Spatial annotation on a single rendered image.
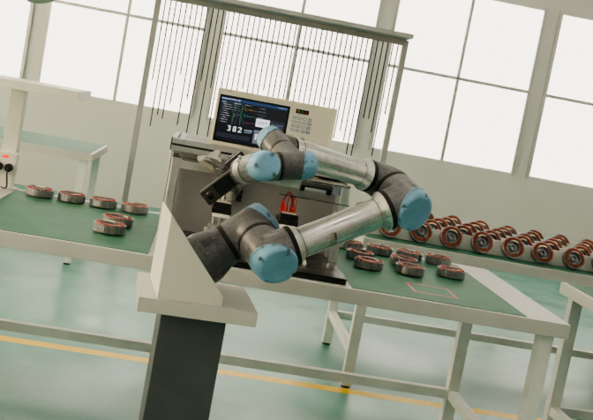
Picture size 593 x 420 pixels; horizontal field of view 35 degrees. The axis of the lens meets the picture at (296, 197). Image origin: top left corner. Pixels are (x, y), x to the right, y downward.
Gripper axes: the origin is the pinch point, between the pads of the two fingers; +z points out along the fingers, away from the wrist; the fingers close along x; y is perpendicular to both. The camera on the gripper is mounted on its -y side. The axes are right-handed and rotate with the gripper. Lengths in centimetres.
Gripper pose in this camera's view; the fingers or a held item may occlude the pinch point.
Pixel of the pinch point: (211, 180)
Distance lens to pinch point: 269.8
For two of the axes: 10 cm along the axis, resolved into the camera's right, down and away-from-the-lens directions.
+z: -4.4, 0.6, 9.0
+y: 7.1, -5.9, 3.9
